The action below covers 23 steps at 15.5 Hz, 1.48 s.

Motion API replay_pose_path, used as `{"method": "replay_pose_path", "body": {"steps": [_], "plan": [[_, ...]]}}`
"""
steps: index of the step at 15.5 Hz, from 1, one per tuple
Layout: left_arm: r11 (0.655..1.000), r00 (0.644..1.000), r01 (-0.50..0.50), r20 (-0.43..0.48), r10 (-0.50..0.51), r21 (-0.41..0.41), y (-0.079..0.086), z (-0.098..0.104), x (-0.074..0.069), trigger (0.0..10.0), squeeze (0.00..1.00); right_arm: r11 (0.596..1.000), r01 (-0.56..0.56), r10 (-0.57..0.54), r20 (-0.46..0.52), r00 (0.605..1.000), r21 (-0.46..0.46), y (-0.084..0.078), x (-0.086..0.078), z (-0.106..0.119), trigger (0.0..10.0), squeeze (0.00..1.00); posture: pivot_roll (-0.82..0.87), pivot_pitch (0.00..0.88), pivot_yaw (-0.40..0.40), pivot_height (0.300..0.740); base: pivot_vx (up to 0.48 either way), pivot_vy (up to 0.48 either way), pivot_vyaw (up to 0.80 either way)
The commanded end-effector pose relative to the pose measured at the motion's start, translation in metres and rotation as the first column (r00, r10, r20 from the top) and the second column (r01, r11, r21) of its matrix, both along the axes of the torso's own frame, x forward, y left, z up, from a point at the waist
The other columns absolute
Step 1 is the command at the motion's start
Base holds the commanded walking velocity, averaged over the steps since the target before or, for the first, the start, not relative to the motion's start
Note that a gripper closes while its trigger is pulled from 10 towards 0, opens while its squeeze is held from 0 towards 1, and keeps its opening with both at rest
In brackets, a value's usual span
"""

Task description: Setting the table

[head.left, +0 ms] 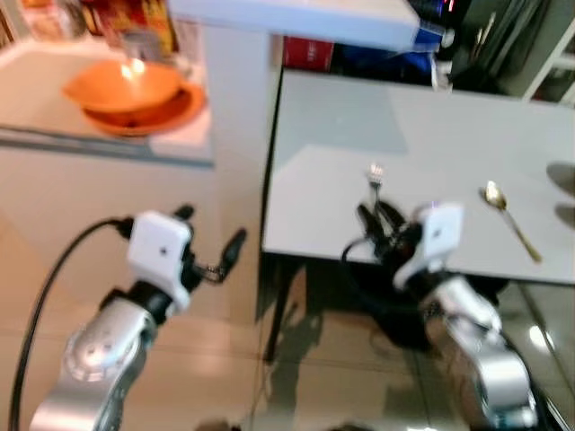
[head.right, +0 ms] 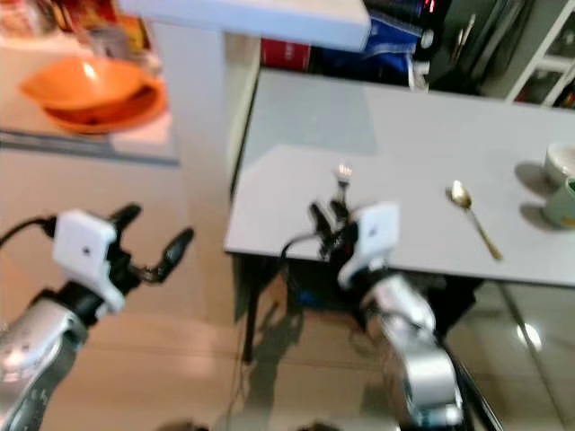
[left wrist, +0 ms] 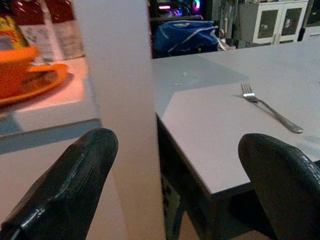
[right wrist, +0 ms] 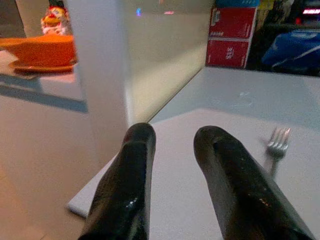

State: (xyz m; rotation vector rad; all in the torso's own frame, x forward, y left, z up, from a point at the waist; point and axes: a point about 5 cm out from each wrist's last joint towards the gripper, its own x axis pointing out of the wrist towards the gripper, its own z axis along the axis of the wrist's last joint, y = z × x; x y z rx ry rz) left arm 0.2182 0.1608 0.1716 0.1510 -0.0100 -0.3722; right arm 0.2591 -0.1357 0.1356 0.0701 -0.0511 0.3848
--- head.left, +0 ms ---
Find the silver fork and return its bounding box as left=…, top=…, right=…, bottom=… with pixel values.
left=366, top=163, right=386, bottom=213

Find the grey table with black legs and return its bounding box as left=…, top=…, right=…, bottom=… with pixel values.
left=261, top=69, right=575, bottom=365

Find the gold spoon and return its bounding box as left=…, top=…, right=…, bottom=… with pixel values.
left=482, top=180, right=544, bottom=264

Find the orange bowl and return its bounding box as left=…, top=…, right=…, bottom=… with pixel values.
left=62, top=58, right=187, bottom=116

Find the blue bag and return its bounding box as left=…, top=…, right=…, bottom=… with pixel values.
left=332, top=22, right=452, bottom=88

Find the red box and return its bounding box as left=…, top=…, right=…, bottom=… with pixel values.
left=282, top=36, right=336, bottom=72

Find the red yellow snack package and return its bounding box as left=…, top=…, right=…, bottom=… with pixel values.
left=83, top=0, right=178, bottom=53

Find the white shelving unit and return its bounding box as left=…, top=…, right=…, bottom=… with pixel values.
left=521, top=22, right=575, bottom=105

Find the white shelf board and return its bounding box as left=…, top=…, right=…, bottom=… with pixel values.
left=166, top=0, right=424, bottom=52

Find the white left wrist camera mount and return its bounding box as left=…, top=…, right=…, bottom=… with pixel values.
left=126, top=211, right=195, bottom=312

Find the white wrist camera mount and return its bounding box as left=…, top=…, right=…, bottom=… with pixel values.
left=126, top=211, right=195, bottom=312
left=394, top=202, right=466, bottom=290

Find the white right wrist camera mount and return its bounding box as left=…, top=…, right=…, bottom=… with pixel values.
left=394, top=202, right=466, bottom=290

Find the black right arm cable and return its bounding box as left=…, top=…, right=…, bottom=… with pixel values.
left=341, top=235, right=407, bottom=317

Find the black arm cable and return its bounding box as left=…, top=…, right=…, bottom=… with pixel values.
left=7, top=215, right=136, bottom=431
left=341, top=235, right=407, bottom=317

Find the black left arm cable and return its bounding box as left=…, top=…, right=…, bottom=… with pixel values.
left=7, top=215, right=136, bottom=431

